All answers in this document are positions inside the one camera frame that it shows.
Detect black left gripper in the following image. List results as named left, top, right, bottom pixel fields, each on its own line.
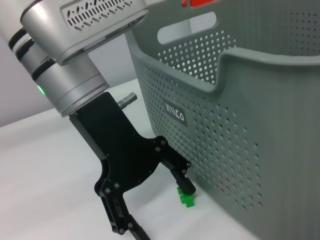
left=69, top=91, right=196, bottom=240

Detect grey perforated storage bin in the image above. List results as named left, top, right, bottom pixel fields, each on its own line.
left=124, top=0, right=320, bottom=240

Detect green toy brick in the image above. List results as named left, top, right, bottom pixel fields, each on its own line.
left=176, top=186, right=196, bottom=208

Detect orange red basket handle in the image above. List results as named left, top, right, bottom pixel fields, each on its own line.
left=181, top=0, right=221, bottom=8

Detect left gripper silver metal fitting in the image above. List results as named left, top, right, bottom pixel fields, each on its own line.
left=117, top=92, right=138, bottom=110

